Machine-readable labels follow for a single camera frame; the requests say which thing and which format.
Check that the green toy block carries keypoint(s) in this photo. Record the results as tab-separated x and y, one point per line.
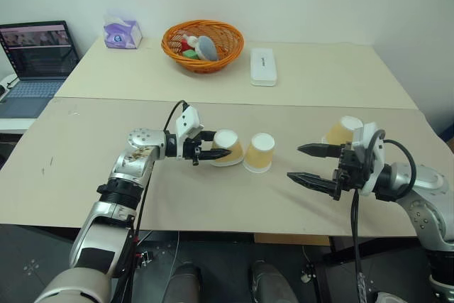
190	54

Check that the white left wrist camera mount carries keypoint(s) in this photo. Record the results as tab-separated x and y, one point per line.
188	118

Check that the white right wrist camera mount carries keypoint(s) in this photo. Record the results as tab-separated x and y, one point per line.
361	136

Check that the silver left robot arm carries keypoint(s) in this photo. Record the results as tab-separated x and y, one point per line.
120	175

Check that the purple tissue box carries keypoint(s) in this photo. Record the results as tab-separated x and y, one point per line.
122	33

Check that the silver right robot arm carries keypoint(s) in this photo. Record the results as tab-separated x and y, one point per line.
425	182

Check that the orange woven basket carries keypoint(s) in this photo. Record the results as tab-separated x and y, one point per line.
213	63

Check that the white pink toy piece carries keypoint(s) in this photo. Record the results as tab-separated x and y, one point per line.
191	39

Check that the blue object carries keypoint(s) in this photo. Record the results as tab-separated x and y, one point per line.
447	133

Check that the small white plug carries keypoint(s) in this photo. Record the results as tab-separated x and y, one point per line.
308	276

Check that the dark rounded robot foot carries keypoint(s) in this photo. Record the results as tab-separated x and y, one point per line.
271	283
184	283

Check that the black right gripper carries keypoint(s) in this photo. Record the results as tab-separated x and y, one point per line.
351	171

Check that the white oblong case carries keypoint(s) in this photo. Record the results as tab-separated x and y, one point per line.
263	67

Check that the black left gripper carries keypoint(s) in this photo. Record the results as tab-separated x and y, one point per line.
191	148

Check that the tan paper cup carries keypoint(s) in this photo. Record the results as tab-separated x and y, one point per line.
259	155
232	147
338	132

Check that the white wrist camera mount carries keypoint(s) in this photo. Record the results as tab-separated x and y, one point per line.
188	118
361	136

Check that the red toy piece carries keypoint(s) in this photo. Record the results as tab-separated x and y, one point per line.
186	46

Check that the black table frame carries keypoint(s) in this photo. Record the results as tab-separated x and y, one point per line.
376	248

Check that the open dark laptop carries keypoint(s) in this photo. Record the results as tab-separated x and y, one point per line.
39	51

